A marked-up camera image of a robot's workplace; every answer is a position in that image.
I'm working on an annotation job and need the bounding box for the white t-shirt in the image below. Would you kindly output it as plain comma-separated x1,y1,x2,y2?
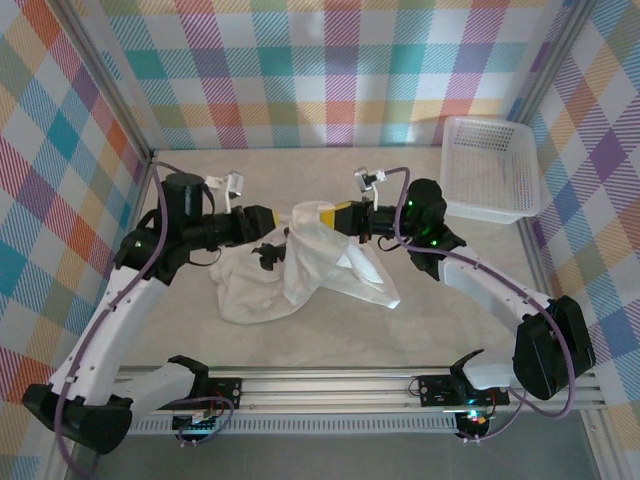
208,199,404,326

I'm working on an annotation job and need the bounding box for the white plastic mesh basket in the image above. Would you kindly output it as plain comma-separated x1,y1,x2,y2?
439,115,545,224

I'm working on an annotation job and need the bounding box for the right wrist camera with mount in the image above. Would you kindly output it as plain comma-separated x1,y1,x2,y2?
353,167,389,194

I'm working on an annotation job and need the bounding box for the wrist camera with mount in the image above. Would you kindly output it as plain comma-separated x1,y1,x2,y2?
204,172,246,214
353,167,389,194

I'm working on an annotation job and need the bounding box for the purple cable along right arm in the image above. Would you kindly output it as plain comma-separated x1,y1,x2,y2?
369,167,579,419

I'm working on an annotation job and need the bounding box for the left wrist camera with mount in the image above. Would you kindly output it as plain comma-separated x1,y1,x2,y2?
204,172,246,214

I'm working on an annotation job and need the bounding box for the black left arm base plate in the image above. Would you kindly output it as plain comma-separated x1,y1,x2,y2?
169,377,243,412

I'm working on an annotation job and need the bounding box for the long aluminium base rail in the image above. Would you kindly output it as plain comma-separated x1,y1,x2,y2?
112,367,609,414

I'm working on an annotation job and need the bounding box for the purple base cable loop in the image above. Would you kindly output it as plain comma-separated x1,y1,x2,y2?
462,389,532,444
174,393,235,447

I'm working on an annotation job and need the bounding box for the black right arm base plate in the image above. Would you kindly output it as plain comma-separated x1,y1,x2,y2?
418,372,511,407

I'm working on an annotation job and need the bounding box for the white slotted cable duct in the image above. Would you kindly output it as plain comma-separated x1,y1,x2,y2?
127,417,461,436

